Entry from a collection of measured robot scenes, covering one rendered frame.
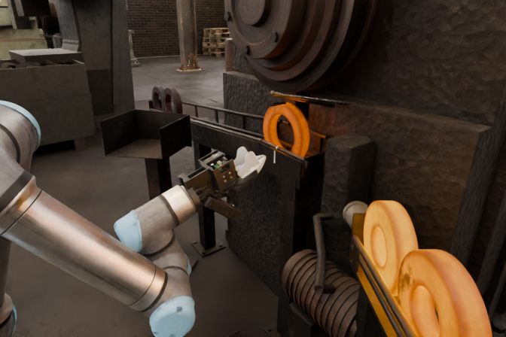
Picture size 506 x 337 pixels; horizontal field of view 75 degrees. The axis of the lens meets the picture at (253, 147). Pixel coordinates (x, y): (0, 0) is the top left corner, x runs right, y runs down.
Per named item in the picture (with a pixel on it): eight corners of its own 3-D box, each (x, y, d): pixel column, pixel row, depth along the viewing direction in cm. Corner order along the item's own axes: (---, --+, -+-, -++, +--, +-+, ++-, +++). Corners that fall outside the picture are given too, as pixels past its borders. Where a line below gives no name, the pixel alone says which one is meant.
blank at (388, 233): (384, 186, 62) (366, 186, 62) (426, 227, 47) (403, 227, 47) (376, 259, 66) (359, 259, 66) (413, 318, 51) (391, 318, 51)
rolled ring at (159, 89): (160, 86, 176) (166, 86, 177) (149, 85, 190) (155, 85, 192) (165, 120, 181) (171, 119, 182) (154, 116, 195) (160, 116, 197)
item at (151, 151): (153, 248, 165) (135, 108, 139) (200, 261, 157) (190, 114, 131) (126, 276, 147) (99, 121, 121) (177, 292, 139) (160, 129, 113)
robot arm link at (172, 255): (162, 311, 66) (138, 271, 62) (160, 274, 76) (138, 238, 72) (199, 292, 68) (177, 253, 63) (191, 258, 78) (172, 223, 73)
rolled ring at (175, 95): (174, 88, 161) (180, 87, 163) (160, 86, 176) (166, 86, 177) (178, 125, 166) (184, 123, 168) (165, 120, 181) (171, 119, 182)
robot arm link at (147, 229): (126, 248, 70) (107, 217, 66) (172, 219, 74) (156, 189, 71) (135, 266, 63) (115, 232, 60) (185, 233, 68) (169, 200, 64)
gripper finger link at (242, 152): (260, 140, 78) (229, 159, 74) (266, 160, 81) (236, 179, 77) (252, 136, 81) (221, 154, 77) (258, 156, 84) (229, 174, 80)
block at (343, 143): (344, 209, 95) (353, 129, 86) (367, 222, 88) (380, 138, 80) (318, 221, 89) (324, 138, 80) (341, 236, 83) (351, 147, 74)
